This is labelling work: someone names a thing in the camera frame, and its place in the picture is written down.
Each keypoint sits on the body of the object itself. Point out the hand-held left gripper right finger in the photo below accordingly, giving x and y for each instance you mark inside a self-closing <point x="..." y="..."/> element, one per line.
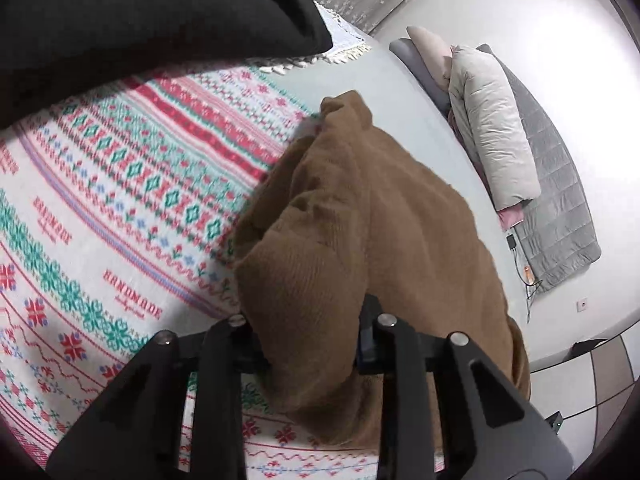
<point x="370" y="345"/>

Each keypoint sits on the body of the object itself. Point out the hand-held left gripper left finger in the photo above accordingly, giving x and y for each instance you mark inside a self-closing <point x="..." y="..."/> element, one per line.
<point x="225" y="350"/>

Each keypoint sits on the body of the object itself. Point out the black charger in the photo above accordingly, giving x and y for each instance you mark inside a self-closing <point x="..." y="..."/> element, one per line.
<point x="513" y="241"/>

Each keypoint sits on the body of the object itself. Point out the pink cloth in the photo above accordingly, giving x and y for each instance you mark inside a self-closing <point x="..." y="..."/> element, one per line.
<point x="511" y="216"/>

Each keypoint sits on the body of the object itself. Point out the patterned printed blanket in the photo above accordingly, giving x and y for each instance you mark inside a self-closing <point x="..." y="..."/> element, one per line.
<point x="100" y="200"/>

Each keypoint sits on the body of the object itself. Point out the white wardrobe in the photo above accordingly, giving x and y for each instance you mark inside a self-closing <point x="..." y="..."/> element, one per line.
<point x="600" y="385"/>

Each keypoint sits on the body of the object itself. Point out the bed with grey sheet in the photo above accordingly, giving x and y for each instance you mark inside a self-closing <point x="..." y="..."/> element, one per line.
<point x="410" y="110"/>

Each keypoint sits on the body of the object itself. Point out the grey quilted headboard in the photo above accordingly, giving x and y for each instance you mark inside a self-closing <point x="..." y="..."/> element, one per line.
<point x="555" y="185"/>

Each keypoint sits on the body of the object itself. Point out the grey pillow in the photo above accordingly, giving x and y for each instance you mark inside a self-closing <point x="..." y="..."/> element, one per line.
<point x="415" y="70"/>

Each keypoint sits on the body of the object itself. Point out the light pink pillow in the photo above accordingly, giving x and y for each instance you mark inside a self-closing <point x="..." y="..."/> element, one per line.
<point x="430" y="50"/>

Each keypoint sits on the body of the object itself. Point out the white fringed cloth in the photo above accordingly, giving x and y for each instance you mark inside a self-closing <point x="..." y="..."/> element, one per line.
<point x="345" y="42"/>

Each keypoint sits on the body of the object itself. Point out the black garment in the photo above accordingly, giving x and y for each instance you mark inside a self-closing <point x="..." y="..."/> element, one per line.
<point x="150" y="20"/>

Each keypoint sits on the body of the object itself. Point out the white wall socket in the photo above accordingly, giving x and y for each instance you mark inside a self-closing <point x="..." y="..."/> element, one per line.
<point x="582" y="304"/>

